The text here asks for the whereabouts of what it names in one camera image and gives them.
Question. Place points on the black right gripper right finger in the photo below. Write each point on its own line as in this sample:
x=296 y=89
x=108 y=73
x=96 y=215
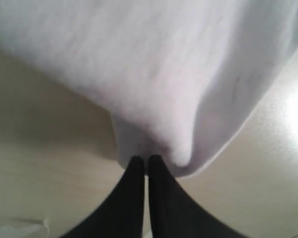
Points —
x=173 y=213

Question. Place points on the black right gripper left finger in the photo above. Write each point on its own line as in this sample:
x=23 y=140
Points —
x=121 y=214

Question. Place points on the white t-shirt red lettering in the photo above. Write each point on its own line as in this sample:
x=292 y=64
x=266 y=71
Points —
x=179 y=77

